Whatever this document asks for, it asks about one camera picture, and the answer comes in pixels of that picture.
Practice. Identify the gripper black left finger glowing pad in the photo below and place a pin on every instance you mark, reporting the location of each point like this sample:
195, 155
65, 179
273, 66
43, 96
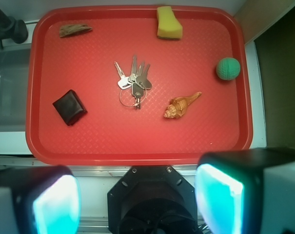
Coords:
39, 200

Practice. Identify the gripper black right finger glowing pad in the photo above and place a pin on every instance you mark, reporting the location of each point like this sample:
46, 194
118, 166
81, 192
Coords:
247, 192

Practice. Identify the orange spiral seashell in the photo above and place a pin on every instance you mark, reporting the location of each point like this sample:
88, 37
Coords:
179, 105

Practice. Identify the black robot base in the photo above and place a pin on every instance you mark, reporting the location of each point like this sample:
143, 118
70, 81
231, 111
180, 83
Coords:
152, 200

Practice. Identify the black leather wallet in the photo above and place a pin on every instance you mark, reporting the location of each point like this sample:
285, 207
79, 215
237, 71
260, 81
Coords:
70, 108

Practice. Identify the green textured ball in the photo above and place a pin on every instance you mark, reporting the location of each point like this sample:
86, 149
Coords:
228, 68

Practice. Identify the red plastic tray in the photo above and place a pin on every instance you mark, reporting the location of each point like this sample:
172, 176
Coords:
103, 89

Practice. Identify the silver key bunch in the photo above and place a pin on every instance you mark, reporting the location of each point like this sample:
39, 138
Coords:
137, 81

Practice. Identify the brown wood piece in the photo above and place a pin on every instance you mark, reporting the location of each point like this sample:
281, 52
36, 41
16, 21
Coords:
69, 30

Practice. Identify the grey faucet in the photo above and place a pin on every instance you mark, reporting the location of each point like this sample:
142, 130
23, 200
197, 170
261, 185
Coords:
11, 28

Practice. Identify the yellow sponge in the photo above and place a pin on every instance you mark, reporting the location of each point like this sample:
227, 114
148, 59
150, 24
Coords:
168, 25

